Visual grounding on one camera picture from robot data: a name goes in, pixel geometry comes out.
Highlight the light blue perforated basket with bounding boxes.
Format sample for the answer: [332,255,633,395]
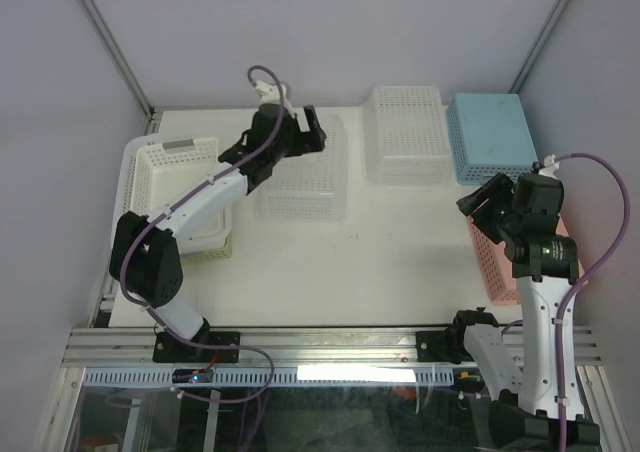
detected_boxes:
[445,93,538,185]

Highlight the pink basket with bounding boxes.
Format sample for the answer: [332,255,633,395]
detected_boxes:
[467,211,581,319]

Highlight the white perforated basket top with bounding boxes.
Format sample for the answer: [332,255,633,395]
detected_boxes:
[362,86,452,187]

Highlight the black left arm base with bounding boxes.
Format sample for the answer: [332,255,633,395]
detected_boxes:
[152,325,241,365]

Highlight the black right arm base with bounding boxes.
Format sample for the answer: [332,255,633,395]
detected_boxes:
[415,307,499,365]

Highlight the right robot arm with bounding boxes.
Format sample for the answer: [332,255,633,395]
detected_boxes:
[447,173,601,451]

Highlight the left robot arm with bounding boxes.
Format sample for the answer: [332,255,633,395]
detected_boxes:
[109,104,326,361]

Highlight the yellow-green perforated basket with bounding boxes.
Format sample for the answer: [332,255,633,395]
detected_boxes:
[181,235,232,263]

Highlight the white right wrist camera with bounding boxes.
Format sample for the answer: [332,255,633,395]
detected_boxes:
[531,154,559,179]

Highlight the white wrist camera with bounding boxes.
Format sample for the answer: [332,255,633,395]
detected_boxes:
[531,154,559,179]
[253,80,293,111]

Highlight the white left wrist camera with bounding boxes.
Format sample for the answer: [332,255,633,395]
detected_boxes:
[253,80,293,111]

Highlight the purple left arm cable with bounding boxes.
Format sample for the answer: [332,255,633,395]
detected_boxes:
[104,65,291,452]

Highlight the right aluminium frame post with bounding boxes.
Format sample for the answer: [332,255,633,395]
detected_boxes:
[509,0,574,94]

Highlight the aluminium frame post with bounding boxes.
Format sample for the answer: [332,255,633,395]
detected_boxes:
[76,0,154,118]
[509,0,574,94]

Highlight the grey slotted cable duct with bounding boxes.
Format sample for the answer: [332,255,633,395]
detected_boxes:
[83,364,454,389]

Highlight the left aluminium frame post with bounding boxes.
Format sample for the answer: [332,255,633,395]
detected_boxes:
[76,0,154,118]

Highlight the aluminium mounting rail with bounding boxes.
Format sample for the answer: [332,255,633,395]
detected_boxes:
[62,324,601,371]

